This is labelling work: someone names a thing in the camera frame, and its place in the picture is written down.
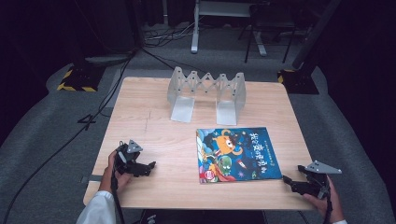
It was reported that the hand-held gripper black cable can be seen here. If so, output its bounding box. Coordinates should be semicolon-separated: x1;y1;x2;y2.
322;185;334;224
110;169;126;224

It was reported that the person's left hand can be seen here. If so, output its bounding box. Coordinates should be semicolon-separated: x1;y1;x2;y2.
98;149;134;194

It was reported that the white expandable book stand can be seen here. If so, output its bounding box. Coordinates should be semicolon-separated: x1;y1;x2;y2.
166;65;248;127

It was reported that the white desk frame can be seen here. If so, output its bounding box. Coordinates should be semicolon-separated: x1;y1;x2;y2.
191;0;268;58

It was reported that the left hand-held gripper black cable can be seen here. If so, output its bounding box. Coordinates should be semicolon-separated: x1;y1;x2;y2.
110;169;126;224

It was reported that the person's right hand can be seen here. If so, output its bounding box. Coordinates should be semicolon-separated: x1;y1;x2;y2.
302;176;346;224

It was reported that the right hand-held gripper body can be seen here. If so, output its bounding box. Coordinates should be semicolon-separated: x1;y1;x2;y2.
298;160;343;200

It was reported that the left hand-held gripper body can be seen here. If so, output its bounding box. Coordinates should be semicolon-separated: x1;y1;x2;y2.
114;139;148;177

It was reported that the blue cartoon picture book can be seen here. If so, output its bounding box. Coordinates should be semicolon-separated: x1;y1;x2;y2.
195;126;283;185

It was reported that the dark slanted stand pole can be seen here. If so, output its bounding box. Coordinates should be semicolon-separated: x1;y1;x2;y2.
291;0;343;70

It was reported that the right hand-held gripper black cable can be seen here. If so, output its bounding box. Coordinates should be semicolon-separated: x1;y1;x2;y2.
322;185;334;224

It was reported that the black chair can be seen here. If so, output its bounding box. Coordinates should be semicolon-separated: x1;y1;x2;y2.
237;3;298;64

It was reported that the long black floor cable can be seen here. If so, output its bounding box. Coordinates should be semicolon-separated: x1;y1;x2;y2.
1;48;138;223

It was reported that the black yellow striped stand base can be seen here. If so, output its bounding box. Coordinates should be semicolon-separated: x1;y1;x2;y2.
277;68;320;95
56;63;106;92

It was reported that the bundle of floor cables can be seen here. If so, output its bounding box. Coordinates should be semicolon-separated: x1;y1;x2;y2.
143;21;195;49

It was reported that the grey tape mark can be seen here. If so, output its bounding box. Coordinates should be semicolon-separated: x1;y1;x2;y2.
81;175;104;183

